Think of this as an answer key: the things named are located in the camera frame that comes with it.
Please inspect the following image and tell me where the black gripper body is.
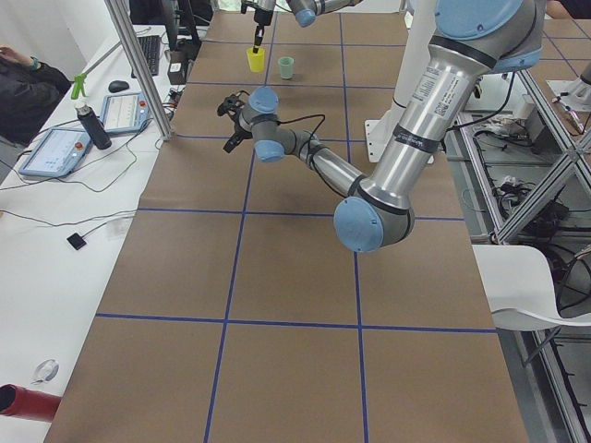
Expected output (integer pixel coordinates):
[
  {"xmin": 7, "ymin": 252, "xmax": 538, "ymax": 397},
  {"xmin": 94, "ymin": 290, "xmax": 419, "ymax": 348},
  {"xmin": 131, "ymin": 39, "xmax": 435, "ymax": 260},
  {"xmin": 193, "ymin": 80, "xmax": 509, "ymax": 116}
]
[
  {"xmin": 216, "ymin": 90, "xmax": 252, "ymax": 138},
  {"xmin": 241, "ymin": 0, "xmax": 276, "ymax": 26}
]

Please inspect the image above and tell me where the yellow plastic cup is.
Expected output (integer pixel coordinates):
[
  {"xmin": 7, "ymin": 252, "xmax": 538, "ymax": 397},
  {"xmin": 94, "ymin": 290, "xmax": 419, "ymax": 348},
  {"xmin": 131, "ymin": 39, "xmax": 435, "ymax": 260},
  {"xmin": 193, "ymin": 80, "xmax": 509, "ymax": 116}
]
[{"xmin": 246, "ymin": 47, "xmax": 266, "ymax": 73}]

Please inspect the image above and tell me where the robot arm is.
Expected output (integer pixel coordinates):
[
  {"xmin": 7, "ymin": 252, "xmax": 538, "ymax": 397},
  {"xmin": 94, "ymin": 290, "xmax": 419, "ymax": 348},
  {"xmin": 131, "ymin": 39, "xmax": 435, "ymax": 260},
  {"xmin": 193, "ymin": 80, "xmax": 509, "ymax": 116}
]
[
  {"xmin": 217, "ymin": 1, "xmax": 546, "ymax": 252},
  {"xmin": 240, "ymin": 0, "xmax": 360, "ymax": 54}
]

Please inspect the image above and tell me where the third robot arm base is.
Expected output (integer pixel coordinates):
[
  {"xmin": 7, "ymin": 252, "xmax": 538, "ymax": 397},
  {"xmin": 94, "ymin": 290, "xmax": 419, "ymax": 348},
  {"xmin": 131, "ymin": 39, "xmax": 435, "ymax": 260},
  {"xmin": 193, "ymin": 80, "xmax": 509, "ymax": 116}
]
[{"xmin": 547, "ymin": 65, "xmax": 591, "ymax": 113}]

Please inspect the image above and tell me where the green plastic cup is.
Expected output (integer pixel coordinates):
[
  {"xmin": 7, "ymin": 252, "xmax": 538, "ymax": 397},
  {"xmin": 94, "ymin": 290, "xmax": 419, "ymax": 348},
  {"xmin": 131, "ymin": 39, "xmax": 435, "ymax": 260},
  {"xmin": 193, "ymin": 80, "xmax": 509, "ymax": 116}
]
[{"xmin": 278, "ymin": 56, "xmax": 295, "ymax": 79}]

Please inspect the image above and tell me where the black box with label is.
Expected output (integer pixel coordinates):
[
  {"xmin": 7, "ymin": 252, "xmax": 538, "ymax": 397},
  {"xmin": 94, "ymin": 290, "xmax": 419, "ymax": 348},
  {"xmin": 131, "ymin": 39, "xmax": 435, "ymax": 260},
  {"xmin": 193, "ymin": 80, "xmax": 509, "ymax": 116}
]
[{"xmin": 167, "ymin": 51, "xmax": 188, "ymax": 86}]

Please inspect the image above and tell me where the black keyboard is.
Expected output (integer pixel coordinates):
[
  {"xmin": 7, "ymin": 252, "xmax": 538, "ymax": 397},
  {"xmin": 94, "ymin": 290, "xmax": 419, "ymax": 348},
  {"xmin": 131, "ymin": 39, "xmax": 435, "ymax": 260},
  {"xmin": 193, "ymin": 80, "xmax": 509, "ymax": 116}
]
[{"xmin": 138, "ymin": 35, "xmax": 161, "ymax": 77}]

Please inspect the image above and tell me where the far teach pendant tablet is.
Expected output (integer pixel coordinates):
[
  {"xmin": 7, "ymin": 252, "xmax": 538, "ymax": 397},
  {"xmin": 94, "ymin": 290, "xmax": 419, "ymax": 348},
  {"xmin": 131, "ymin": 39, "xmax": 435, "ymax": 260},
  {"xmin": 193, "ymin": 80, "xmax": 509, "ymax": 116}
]
[{"xmin": 100, "ymin": 92, "xmax": 151, "ymax": 136}]

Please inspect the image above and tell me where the teach pendant tablet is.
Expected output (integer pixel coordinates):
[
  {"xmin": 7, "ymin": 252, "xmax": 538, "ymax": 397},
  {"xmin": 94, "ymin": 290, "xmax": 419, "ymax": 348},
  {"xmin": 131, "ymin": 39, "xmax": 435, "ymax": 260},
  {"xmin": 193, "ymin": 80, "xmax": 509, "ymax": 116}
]
[
  {"xmin": 18, "ymin": 128, "xmax": 91, "ymax": 178},
  {"xmin": 100, "ymin": 92, "xmax": 151, "ymax": 136}
]

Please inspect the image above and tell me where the black computer mouse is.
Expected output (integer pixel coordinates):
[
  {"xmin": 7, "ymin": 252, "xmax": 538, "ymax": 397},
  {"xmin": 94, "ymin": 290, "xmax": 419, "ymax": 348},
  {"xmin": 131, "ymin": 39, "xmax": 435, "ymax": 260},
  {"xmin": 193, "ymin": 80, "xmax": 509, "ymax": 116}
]
[{"xmin": 108, "ymin": 80, "xmax": 130, "ymax": 93}]

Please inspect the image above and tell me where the black water bottle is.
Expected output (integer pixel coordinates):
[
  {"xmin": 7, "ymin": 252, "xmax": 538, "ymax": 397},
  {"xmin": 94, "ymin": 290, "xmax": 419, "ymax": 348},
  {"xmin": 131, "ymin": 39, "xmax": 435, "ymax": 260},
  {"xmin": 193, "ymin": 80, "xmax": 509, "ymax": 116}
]
[{"xmin": 75, "ymin": 100, "xmax": 112, "ymax": 150}]

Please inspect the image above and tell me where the green spray bottle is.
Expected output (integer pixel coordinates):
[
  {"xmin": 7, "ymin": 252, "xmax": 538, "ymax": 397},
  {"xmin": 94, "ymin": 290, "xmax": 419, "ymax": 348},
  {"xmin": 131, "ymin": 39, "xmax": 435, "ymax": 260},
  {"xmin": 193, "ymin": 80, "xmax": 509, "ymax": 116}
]
[{"xmin": 70, "ymin": 73, "xmax": 88, "ymax": 101}]

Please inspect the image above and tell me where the near teach pendant tablet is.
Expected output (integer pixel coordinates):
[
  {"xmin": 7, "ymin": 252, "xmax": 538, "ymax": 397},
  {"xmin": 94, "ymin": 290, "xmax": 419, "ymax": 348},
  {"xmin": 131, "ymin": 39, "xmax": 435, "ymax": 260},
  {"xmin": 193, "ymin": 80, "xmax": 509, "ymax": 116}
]
[{"xmin": 18, "ymin": 128, "xmax": 91, "ymax": 178}]

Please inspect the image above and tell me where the small black square pad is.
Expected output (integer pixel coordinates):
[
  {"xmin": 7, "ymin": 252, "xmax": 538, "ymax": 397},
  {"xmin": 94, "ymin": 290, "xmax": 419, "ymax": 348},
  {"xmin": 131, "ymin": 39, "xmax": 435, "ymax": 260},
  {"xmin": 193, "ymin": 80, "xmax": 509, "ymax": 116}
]
[{"xmin": 66, "ymin": 233, "xmax": 87, "ymax": 250}]

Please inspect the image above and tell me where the person in black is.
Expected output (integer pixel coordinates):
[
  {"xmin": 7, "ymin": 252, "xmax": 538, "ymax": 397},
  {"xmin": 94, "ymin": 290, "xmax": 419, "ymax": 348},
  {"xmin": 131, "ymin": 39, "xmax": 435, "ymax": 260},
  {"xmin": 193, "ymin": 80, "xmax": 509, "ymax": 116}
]
[{"xmin": 1, "ymin": 45, "xmax": 71, "ymax": 146}]

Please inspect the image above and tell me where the white chair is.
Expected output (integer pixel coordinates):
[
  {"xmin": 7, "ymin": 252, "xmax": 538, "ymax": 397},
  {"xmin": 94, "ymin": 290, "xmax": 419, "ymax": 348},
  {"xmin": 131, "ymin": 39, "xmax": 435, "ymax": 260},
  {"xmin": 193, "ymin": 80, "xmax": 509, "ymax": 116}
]
[{"xmin": 470, "ymin": 244, "xmax": 591, "ymax": 368}]

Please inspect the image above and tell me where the red cylinder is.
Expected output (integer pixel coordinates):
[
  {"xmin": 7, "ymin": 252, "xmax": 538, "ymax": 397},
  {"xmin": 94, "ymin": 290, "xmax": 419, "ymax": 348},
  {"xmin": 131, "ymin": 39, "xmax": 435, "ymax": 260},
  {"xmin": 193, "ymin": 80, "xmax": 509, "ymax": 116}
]
[{"xmin": 1, "ymin": 384, "xmax": 62, "ymax": 423}]

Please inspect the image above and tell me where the aluminium frame post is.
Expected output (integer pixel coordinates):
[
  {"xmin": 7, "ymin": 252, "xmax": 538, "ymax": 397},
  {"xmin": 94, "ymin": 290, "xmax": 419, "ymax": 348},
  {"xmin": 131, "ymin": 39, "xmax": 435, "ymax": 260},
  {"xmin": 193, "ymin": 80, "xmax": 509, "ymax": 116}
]
[{"xmin": 104, "ymin": 0, "xmax": 173, "ymax": 140}]

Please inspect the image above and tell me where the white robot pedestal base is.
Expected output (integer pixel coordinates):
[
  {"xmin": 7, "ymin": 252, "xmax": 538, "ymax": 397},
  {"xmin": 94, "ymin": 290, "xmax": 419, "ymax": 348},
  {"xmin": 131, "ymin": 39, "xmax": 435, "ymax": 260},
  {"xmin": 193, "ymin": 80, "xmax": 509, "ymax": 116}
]
[{"xmin": 365, "ymin": 0, "xmax": 437, "ymax": 163}]

